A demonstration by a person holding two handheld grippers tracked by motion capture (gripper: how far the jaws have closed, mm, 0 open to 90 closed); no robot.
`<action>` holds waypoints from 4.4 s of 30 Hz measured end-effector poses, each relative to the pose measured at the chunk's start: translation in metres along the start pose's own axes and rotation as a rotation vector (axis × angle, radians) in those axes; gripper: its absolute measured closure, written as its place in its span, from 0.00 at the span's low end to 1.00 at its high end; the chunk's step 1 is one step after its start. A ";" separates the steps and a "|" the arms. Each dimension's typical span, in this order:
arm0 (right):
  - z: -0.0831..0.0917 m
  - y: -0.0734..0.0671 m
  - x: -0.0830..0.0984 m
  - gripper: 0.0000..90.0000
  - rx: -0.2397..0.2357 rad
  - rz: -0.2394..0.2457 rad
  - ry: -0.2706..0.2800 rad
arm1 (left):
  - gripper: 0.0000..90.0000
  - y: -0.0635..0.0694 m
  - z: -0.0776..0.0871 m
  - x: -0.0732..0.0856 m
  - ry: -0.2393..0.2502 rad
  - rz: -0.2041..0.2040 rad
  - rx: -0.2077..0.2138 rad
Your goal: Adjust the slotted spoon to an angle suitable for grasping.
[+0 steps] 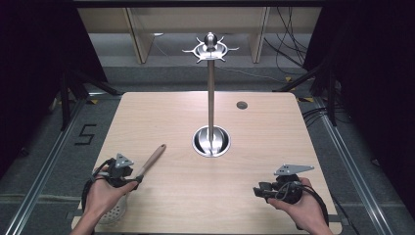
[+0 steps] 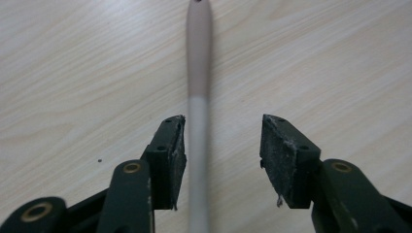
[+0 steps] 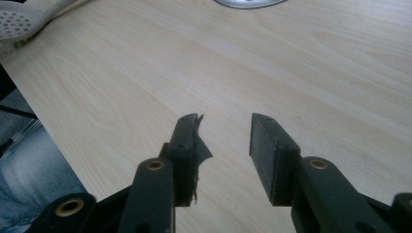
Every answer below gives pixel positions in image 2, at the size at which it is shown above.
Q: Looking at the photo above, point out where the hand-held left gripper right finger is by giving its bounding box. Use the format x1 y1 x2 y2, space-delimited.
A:
258 114 323 210

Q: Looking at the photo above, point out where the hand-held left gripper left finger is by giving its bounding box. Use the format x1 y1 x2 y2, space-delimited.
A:
140 115 188 212

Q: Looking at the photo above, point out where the beige and white utensil handle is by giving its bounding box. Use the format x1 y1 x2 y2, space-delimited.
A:
186 0 213 233

